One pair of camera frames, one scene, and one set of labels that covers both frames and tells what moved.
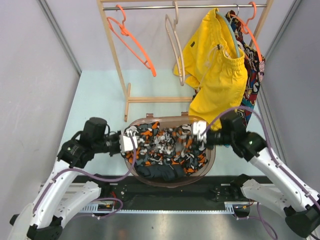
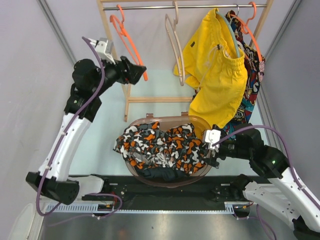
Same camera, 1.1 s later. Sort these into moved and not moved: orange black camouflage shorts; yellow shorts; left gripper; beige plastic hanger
Moved: left gripper
Not moved: beige plastic hanger; yellow shorts; orange black camouflage shorts
